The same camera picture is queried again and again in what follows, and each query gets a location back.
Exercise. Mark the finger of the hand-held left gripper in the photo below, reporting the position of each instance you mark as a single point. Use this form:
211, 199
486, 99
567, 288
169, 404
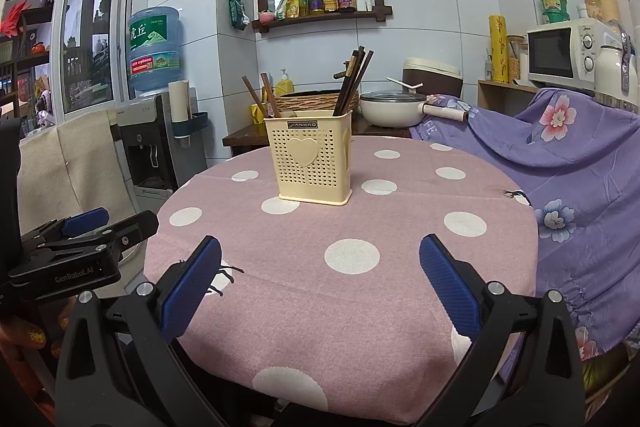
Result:
65, 279
85, 222

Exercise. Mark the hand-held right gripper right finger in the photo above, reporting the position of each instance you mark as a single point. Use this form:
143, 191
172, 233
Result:
447, 287

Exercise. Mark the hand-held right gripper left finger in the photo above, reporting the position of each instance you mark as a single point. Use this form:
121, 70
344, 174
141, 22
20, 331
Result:
192, 287

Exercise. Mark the cream perforated utensil holder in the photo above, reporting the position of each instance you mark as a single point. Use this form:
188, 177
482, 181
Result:
310, 177

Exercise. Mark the black chopstick with gold band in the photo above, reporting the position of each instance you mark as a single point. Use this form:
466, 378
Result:
345, 82

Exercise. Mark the person's left hand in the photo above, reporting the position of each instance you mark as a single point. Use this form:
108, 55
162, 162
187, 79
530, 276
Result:
30, 347

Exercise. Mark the beige cloth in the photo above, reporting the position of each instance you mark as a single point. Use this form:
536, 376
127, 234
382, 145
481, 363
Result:
65, 167

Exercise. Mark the water dispenser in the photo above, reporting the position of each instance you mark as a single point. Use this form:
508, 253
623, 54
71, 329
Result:
145, 132

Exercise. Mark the aluminium framed glass window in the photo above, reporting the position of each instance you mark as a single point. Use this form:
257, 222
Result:
80, 47

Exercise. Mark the red paper decoration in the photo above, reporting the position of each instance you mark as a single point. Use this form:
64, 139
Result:
12, 19

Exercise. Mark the purple floral cloth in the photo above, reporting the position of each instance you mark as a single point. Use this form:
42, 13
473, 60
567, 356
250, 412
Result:
575, 167

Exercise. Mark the blue water bottle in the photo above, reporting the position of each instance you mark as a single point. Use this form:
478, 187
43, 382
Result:
152, 52

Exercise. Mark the yellow cup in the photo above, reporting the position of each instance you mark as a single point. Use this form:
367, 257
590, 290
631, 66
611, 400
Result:
256, 113

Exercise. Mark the wooden shelf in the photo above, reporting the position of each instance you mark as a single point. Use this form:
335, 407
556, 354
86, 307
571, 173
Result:
495, 94

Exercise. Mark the glass pan lid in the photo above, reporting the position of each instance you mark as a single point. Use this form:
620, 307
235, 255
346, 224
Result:
390, 97

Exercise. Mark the brown and white rice cooker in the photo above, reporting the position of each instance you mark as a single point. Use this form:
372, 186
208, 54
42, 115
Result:
435, 74

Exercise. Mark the wicker basket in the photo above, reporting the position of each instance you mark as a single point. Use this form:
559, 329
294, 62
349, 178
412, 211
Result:
312, 102

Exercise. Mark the yellow soap pump bottle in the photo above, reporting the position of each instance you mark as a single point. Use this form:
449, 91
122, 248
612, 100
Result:
285, 86

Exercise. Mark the glass jar with grains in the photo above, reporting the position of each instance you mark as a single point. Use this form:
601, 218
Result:
515, 62

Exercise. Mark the white lidded jar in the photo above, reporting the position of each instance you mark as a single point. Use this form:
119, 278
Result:
523, 64

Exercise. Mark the brass faucet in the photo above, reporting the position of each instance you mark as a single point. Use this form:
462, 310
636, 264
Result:
342, 74

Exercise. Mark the yellow wrap roll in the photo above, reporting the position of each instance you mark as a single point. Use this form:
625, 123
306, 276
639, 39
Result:
499, 52

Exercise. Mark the white microwave oven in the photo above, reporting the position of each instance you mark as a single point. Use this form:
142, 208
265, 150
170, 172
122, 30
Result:
550, 52

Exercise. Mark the white kettle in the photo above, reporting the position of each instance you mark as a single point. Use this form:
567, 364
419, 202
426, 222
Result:
610, 72

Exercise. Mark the small pink bowl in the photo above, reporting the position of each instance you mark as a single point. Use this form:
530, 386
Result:
267, 16

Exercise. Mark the orange capped bottle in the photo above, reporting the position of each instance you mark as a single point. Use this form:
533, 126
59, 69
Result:
592, 7

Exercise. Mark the blue wall holder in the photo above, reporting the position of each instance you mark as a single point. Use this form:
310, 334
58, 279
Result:
197, 122

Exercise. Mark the green wall packet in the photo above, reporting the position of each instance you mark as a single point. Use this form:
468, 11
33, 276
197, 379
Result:
237, 12

